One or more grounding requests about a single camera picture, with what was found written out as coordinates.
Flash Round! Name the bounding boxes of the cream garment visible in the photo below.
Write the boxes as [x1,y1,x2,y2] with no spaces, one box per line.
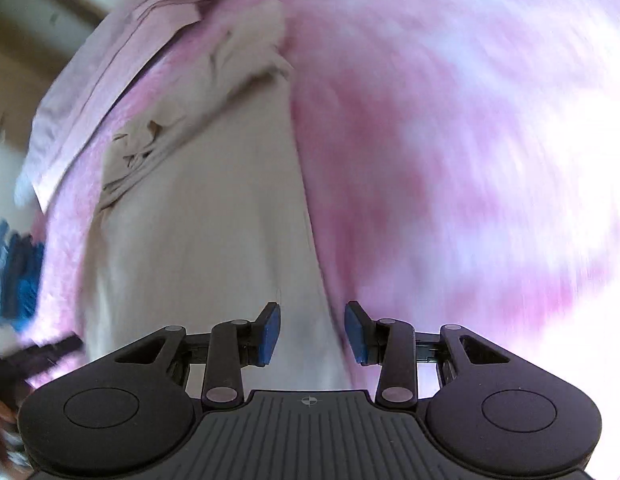
[80,1,351,390]

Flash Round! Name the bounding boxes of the blue folded clothes pile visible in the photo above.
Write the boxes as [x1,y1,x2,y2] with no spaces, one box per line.
[0,219,44,334]

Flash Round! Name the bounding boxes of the person's left hand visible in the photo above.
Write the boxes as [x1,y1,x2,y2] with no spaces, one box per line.
[0,400,16,467]

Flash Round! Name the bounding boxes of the pink rose blanket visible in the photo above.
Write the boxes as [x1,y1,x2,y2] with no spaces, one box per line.
[27,0,620,396]

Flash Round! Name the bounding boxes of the pink pillow near door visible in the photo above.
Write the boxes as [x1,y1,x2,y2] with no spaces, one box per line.
[14,0,201,210]

